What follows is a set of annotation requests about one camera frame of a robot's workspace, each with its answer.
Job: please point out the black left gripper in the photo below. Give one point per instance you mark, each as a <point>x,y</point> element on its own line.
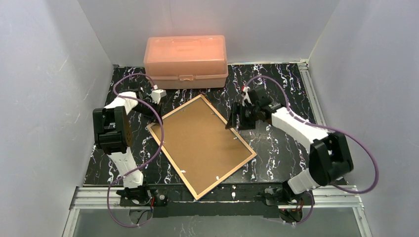
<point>150,111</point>

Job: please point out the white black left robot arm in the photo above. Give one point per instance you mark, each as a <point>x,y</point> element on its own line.
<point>113,134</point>

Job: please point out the brown cardboard backing board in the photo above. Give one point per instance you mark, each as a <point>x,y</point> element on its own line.
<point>199,144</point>

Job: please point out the aluminium front mounting rail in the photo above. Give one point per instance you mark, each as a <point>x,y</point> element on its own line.
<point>95,197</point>

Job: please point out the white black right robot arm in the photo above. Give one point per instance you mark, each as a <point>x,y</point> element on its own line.
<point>329,155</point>

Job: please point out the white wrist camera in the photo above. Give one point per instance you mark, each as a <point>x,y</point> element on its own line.
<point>246,101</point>
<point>157,95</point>

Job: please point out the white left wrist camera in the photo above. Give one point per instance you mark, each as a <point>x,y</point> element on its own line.
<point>157,95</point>

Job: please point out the blue wooden picture frame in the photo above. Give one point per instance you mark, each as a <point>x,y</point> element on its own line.
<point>196,194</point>

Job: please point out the translucent pink plastic storage box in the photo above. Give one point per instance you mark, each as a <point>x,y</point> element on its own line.
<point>187,62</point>

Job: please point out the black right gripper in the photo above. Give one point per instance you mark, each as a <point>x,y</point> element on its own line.
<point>245,116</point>

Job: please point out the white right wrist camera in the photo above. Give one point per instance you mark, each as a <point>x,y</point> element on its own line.
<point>246,101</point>

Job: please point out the aluminium right side rail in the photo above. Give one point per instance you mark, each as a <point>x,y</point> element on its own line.
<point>303,67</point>

